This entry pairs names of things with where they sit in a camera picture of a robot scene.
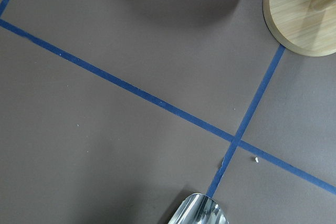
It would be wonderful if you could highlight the metal ice scoop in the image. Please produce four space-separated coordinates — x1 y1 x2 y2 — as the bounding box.
168 193 229 224

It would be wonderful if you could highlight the wooden round stand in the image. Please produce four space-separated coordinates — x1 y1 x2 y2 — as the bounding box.
262 0 335 57

